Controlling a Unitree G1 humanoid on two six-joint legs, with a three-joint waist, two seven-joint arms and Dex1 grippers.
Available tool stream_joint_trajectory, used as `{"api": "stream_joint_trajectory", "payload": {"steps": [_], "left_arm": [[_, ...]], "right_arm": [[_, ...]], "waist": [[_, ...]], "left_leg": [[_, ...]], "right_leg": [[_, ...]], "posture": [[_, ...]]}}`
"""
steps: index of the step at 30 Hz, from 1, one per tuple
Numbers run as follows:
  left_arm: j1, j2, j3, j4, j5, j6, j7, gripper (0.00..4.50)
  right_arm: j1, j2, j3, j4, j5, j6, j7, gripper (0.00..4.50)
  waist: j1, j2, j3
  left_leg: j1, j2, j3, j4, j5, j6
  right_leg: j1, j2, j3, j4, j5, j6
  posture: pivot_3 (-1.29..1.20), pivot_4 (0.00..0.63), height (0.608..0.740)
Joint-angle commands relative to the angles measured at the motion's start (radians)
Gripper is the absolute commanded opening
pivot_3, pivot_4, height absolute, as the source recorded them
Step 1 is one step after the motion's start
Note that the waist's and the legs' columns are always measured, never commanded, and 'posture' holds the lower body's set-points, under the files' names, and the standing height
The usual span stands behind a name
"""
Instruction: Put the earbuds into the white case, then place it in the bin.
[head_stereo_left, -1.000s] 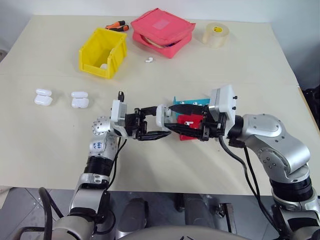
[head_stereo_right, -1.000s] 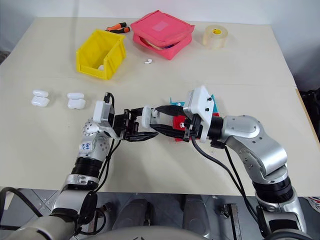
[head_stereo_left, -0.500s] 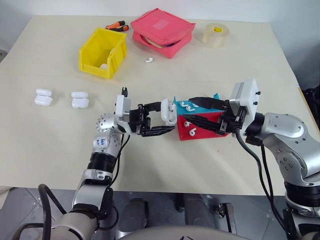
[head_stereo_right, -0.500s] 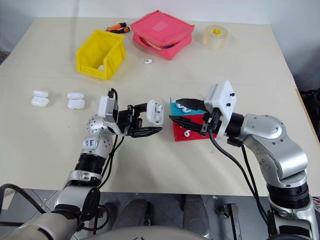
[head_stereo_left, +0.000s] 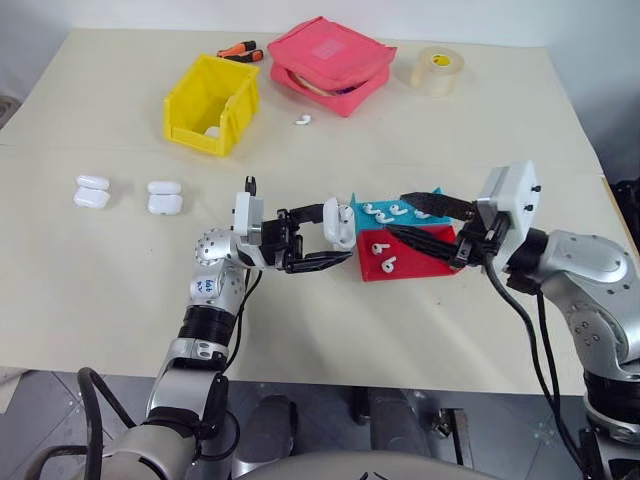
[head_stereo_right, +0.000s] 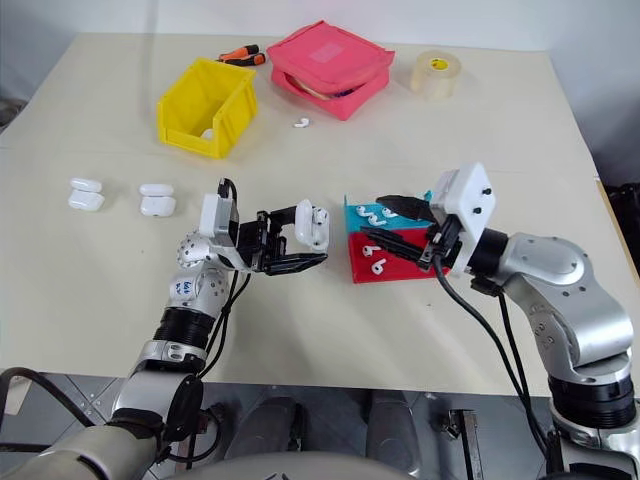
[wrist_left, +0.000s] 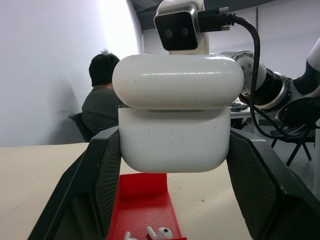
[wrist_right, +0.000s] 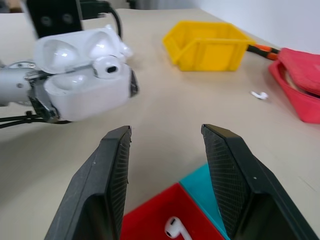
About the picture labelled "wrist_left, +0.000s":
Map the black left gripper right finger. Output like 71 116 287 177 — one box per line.
226 128 320 240

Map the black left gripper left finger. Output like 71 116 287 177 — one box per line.
24 126 122 240

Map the white earbud charging case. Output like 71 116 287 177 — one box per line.
111 53 245 174

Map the black folding chair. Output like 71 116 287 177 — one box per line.
270 123 313 166

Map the black office chair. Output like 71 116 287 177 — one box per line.
67 111 94 143

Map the red plastic tray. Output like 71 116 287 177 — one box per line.
107 173 188 240

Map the white background desk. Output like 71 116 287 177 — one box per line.
229 98 254 133

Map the seated person in grey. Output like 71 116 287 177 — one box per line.
81 48 121 143

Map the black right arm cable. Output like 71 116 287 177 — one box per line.
198 7 316 140

